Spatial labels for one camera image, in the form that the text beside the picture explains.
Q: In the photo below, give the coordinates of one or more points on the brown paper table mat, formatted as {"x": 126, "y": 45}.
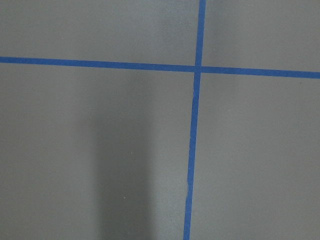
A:
{"x": 159, "y": 119}

